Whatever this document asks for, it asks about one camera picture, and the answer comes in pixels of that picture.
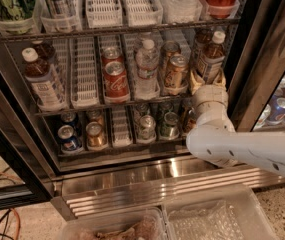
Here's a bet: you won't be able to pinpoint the rear right copper can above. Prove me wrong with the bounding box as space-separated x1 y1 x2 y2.
179 99 192 121

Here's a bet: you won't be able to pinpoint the clear water bottle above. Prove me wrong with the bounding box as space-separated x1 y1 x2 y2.
135 39 159 97

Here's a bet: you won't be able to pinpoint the silver can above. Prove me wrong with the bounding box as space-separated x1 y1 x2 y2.
137 115 156 140
133 103 150 124

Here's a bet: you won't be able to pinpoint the front green can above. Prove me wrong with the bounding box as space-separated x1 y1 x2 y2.
160 112 179 139

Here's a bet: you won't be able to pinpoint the red cola can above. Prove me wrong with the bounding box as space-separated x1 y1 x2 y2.
101 46 124 66
103 61 129 98

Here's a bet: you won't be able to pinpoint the top shelf clear bottles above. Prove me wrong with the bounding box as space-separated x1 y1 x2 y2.
160 0 202 23

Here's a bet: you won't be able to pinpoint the left clear plastic bin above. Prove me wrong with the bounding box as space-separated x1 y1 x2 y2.
57 207 168 240

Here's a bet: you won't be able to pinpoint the green can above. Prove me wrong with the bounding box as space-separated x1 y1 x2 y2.
157 102 174 121
160 112 179 139

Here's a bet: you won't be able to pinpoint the white empty shelf tray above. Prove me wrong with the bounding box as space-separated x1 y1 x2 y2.
70 37 99 109

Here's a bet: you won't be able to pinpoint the rear green can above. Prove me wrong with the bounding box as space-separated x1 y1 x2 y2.
157 102 174 121

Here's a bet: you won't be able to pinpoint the front silver can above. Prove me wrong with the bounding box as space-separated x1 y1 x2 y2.
137 115 156 140

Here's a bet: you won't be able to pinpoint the front red cola can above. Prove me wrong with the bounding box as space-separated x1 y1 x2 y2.
103 61 129 98

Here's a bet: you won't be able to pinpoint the blue pepsi can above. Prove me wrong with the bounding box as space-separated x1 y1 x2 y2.
58 125 82 151
60 112 81 131

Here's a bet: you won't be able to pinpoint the gold can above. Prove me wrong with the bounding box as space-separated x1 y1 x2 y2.
86 121 107 148
164 54 188 88
161 40 181 71
86 110 104 125

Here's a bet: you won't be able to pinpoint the rear blue pepsi can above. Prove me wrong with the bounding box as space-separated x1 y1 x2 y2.
60 112 81 131

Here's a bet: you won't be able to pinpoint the copper can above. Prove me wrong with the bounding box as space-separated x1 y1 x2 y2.
182 109 196 133
179 99 192 121

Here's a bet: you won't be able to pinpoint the rear bottom gold can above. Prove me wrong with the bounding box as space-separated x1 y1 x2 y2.
86 110 104 125

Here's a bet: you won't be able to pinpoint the front bottom gold can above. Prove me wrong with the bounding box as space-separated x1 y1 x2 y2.
86 121 107 148

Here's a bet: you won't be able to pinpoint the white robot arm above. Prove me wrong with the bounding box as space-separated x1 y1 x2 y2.
186 70 285 177

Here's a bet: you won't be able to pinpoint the right clear plastic bin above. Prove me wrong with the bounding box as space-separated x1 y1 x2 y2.
162 185 279 240

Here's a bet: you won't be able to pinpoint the clear plastic bin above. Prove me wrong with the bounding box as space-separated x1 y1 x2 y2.
162 185 279 240
57 207 168 240

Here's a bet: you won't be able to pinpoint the tea bottle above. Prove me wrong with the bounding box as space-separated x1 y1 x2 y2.
192 28 213 69
22 48 66 111
196 31 226 84
32 40 58 67

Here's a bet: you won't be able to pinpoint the rear red cola can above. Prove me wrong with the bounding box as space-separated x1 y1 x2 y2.
101 46 124 66

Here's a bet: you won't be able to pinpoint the bubble wrap sheet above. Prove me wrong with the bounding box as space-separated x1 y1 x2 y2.
168 200 245 240

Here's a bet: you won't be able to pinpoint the front blue pepsi can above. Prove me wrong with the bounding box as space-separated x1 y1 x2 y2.
58 125 82 151

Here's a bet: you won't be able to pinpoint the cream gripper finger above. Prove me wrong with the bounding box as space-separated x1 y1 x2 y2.
189 70 205 95
213 68 226 87

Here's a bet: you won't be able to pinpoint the rear silver can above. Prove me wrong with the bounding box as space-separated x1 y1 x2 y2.
133 103 150 124

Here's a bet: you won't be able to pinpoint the front right copper can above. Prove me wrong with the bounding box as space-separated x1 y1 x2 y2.
182 109 196 133

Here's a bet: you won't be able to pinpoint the fridge glass door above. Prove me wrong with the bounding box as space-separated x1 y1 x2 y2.
225 0 285 132

